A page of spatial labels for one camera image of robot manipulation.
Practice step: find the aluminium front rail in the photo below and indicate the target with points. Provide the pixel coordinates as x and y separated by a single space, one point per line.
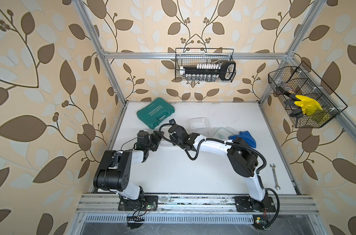
198 203

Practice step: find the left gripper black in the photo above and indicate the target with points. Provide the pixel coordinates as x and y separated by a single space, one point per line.
156 140

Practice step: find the clear lunch box teal seal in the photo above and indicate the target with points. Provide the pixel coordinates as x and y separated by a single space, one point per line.
200 125

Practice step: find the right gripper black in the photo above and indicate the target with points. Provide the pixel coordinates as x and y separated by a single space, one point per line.
174 142

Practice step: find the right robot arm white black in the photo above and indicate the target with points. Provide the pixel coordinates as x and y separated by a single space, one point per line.
245 160

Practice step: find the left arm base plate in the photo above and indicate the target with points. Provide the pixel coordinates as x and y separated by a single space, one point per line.
147 203

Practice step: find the black socket set holder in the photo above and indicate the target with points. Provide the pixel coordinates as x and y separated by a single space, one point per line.
221 72

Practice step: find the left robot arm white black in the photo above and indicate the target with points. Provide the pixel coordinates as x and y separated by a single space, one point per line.
113 172

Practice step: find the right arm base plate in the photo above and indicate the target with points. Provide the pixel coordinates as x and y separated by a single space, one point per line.
247 204

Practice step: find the yellow rubber glove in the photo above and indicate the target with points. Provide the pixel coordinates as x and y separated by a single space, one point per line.
307 106

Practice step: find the green plastic tool case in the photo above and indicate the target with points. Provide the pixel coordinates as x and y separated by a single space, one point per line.
154 113

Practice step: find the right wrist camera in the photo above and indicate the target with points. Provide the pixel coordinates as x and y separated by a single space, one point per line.
172 121

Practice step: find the back black wire basket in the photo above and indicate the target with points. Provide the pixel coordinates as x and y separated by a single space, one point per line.
194 56

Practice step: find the blue cleaning cloth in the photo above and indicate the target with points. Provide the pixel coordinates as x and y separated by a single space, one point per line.
246 136

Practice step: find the small clear lunch box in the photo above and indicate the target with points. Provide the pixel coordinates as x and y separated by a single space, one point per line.
164 143

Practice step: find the lunch box lid teal seal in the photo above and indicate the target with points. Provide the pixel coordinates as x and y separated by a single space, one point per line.
223 133

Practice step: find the side black wire basket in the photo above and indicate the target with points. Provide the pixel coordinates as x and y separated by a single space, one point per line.
289 81

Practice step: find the silver combination wrench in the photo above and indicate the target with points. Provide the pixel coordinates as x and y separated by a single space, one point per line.
277 186

